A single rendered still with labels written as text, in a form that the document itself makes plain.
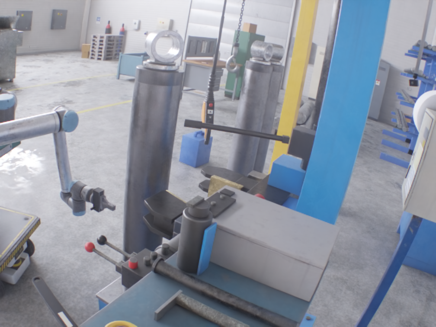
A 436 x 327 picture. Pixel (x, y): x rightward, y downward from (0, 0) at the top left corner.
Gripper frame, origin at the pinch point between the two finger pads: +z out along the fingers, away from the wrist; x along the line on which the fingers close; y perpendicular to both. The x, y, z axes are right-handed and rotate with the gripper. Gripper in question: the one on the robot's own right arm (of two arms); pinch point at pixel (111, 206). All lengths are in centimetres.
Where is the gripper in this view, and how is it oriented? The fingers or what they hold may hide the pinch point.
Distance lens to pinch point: 198.6
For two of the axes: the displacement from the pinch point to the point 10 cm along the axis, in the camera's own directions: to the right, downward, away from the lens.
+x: 1.6, -9.1, -3.9
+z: 8.6, 3.2, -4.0
